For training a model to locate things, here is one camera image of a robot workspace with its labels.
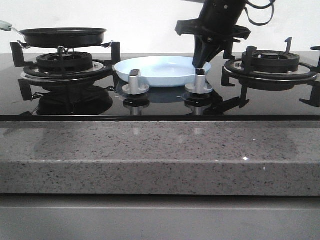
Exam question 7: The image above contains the wire pan support ring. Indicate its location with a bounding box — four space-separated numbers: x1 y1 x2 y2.
17 40 114 56

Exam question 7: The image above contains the silver stove knob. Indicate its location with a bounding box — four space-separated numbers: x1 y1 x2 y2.
122 69 150 95
185 68 213 95

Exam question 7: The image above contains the left silver stove knob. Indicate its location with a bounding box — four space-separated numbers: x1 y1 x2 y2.
122 69 150 95

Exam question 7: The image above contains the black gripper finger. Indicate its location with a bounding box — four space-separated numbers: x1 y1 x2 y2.
192 35 207 68
203 40 228 65

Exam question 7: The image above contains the black glass gas cooktop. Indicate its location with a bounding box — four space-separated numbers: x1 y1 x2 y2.
0 54 320 122

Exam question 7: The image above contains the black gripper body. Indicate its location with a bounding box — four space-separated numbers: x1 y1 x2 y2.
175 0 251 43

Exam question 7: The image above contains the right silver stove knob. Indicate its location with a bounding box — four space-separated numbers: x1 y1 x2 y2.
185 68 213 95

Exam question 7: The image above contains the black burner grate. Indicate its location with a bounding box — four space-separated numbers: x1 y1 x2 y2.
221 37 320 107
10 41 121 85

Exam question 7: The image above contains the black frying pan green handle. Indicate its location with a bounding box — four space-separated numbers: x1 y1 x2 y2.
0 21 107 49

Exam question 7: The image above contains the right black burner grate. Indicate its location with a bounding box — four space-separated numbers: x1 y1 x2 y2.
221 37 320 107

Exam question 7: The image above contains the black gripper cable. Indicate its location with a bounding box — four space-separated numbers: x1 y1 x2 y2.
243 0 277 27

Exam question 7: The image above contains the left black burner grate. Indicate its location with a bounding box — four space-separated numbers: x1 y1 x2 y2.
10 41 121 85

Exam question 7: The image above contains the grey cabinet front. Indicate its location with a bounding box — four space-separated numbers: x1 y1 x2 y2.
0 194 320 240

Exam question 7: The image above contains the light blue plate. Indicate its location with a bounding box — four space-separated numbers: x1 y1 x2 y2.
114 56 195 88

